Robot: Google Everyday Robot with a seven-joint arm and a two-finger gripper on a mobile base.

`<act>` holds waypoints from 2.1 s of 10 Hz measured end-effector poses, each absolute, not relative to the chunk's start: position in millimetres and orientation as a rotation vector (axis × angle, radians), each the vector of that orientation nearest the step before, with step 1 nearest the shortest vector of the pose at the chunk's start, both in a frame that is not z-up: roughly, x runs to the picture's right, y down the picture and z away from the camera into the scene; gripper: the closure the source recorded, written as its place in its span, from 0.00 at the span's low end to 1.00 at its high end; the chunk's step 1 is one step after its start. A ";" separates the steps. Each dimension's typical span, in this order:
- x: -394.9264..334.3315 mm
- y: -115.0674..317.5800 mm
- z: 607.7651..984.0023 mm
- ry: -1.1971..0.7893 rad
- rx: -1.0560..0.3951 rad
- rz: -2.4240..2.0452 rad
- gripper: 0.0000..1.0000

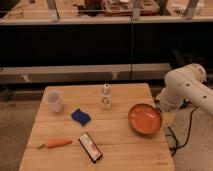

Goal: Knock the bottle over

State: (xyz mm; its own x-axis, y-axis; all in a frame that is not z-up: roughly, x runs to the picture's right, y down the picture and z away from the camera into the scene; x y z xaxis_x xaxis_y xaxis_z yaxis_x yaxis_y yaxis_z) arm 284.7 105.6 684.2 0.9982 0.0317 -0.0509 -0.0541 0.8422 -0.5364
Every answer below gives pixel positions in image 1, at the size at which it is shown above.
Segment white plastic cup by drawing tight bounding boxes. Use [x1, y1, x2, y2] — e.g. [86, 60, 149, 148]
[44, 90, 63, 113]

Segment orange carrot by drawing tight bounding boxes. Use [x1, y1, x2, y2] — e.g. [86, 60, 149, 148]
[39, 140, 72, 149]

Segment black cable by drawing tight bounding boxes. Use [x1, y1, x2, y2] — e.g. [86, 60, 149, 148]
[162, 105, 200, 157]

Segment clear plastic bottle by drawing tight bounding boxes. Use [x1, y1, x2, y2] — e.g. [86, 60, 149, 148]
[101, 84, 111, 109]

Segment orange bowl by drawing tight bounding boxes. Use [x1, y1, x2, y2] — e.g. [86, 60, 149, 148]
[128, 103, 162, 135]

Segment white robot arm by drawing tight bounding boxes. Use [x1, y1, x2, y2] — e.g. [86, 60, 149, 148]
[157, 63, 213, 116]

